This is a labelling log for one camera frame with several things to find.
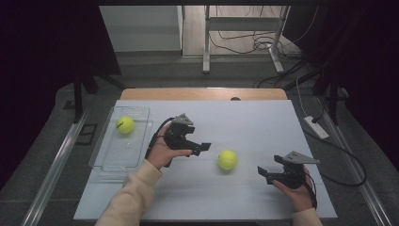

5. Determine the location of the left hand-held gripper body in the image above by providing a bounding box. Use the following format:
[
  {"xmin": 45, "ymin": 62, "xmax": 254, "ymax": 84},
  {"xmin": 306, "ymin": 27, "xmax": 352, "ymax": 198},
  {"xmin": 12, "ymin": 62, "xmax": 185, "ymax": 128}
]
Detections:
[{"xmin": 164, "ymin": 113, "xmax": 203, "ymax": 157}]

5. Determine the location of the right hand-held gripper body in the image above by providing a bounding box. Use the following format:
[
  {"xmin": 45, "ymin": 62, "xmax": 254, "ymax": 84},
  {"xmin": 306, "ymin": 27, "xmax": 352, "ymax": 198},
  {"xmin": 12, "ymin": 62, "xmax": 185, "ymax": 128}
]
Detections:
[{"xmin": 266, "ymin": 151, "xmax": 321, "ymax": 190}]

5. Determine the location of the plain yellow tennis ball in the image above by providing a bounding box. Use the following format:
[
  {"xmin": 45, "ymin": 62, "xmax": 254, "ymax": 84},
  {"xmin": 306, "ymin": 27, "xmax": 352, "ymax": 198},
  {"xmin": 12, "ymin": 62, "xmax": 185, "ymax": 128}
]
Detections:
[{"xmin": 216, "ymin": 150, "xmax": 239, "ymax": 171}]

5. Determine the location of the yellow tennis ball dark mark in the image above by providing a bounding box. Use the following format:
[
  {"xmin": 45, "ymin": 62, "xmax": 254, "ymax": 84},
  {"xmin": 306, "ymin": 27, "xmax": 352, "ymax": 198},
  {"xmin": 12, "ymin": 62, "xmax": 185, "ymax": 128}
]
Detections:
[{"xmin": 115, "ymin": 115, "xmax": 136, "ymax": 136}]

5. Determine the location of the clear plastic container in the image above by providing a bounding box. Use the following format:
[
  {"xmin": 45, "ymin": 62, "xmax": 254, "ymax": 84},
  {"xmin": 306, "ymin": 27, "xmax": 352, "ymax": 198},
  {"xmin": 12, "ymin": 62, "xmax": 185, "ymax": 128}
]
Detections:
[{"xmin": 88, "ymin": 105, "xmax": 154, "ymax": 184}]

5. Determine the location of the person's left hand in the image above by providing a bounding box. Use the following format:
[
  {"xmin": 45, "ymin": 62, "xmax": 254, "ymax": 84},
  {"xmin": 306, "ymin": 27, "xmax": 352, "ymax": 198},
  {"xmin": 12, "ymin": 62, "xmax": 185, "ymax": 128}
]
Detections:
[{"xmin": 145, "ymin": 123, "xmax": 193, "ymax": 170}]

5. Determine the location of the person's right hand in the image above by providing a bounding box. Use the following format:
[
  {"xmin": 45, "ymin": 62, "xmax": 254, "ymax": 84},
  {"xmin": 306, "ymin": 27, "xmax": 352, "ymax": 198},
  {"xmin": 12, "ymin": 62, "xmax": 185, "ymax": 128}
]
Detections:
[{"xmin": 272, "ymin": 168, "xmax": 316, "ymax": 213}]

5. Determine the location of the white power strip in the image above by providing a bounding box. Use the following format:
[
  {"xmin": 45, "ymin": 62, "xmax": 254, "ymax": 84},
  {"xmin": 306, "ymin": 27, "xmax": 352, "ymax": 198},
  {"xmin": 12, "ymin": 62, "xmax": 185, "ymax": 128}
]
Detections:
[{"xmin": 303, "ymin": 115, "xmax": 330, "ymax": 140}]

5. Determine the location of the black stand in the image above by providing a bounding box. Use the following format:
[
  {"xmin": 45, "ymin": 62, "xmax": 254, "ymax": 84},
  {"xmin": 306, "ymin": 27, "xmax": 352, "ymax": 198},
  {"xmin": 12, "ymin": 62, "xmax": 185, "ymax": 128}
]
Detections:
[
  {"xmin": 72, "ymin": 67, "xmax": 126, "ymax": 124},
  {"xmin": 311, "ymin": 62, "xmax": 342, "ymax": 126}
]

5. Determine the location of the white cabinet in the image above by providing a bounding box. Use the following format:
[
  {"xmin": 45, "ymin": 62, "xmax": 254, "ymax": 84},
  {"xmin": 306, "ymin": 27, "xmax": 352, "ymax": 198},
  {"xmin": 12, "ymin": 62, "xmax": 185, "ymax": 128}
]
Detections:
[{"xmin": 99, "ymin": 5, "xmax": 184, "ymax": 53}]

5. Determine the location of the black curtain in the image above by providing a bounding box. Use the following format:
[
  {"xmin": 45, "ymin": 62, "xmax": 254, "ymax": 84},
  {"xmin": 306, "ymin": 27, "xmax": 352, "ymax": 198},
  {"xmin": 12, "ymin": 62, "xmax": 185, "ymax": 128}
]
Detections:
[
  {"xmin": 0, "ymin": 0, "xmax": 121, "ymax": 189},
  {"xmin": 283, "ymin": 0, "xmax": 399, "ymax": 170}
]

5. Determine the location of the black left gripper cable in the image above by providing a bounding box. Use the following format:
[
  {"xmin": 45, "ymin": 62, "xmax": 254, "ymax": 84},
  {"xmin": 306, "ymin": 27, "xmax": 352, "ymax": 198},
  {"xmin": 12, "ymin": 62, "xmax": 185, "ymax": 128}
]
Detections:
[{"xmin": 144, "ymin": 117, "xmax": 175, "ymax": 159}]

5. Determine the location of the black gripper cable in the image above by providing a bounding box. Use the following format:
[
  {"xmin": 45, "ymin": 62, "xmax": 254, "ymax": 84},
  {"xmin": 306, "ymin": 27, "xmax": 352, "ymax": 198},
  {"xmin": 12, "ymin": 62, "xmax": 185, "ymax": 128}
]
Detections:
[
  {"xmin": 144, "ymin": 117, "xmax": 175, "ymax": 159},
  {"xmin": 303, "ymin": 172, "xmax": 318, "ymax": 210}
]

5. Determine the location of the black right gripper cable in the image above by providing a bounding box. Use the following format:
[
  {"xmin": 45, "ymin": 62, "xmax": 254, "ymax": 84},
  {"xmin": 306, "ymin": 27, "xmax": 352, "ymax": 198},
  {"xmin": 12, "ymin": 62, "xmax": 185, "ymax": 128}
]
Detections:
[{"xmin": 303, "ymin": 172, "xmax": 318, "ymax": 210}]

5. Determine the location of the black floor cable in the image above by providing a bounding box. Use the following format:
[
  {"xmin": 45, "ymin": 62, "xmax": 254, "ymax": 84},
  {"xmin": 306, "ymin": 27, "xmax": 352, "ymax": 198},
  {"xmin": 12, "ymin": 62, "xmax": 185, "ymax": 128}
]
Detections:
[{"xmin": 302, "ymin": 116, "xmax": 368, "ymax": 187}]

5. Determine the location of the aluminium floor rail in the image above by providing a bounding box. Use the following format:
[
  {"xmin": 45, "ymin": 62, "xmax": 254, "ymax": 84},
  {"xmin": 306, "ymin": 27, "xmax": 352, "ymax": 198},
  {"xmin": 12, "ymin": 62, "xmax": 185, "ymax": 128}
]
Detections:
[
  {"xmin": 316, "ymin": 97, "xmax": 393, "ymax": 226},
  {"xmin": 20, "ymin": 105, "xmax": 92, "ymax": 226}
]

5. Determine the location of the tangle of black cables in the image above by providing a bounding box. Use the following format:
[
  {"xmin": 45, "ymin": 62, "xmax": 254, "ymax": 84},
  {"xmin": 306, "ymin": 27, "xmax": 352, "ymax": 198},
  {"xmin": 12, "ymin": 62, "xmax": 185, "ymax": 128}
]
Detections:
[{"xmin": 209, "ymin": 5, "xmax": 321, "ymax": 90}]

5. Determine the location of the white metal desk frame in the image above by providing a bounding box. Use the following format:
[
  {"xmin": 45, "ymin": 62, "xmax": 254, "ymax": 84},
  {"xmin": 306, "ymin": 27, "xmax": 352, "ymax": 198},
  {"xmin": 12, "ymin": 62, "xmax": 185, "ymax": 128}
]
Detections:
[{"xmin": 201, "ymin": 5, "xmax": 291, "ymax": 74}]

